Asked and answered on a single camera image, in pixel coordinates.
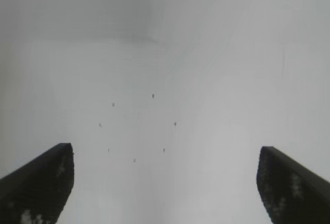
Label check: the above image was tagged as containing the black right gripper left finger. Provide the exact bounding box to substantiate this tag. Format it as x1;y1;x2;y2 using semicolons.
0;143;75;224

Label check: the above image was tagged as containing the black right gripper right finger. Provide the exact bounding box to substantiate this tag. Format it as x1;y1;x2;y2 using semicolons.
256;146;330;224

